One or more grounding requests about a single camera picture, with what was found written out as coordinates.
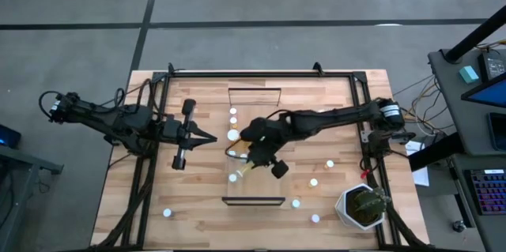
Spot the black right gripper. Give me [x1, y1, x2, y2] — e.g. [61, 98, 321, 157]
[240, 118, 289, 179]

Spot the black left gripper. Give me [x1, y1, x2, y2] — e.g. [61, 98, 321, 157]
[163, 99, 219, 171]

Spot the clear acrylic tray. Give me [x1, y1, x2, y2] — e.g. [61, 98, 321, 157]
[221, 87, 286, 207]

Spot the cactus in white pot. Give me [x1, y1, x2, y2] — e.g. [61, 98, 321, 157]
[334, 182, 392, 231]

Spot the white paper sheet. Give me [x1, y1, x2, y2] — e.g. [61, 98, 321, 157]
[404, 139, 430, 188]

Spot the black desk beam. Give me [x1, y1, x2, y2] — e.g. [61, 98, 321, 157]
[406, 131, 466, 172]

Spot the gray metal cart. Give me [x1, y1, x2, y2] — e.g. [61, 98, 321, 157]
[0, 144, 64, 252]

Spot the black device with blue light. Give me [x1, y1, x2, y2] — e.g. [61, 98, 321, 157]
[0, 123, 22, 150]

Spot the gray side desk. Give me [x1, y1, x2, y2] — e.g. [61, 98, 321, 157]
[428, 48, 506, 252]

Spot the teal box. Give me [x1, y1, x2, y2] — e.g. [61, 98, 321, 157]
[458, 65, 481, 85]

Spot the backlit keyboard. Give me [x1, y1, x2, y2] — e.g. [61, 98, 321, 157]
[463, 167, 506, 216]

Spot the black tablet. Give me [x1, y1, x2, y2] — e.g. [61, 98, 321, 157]
[486, 111, 506, 152]

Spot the monitor with blue screen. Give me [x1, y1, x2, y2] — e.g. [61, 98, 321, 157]
[460, 72, 506, 109]

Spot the black device box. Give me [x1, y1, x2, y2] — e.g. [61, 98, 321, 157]
[477, 51, 506, 81]

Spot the black diagonal post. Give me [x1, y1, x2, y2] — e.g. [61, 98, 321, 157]
[444, 5, 506, 64]

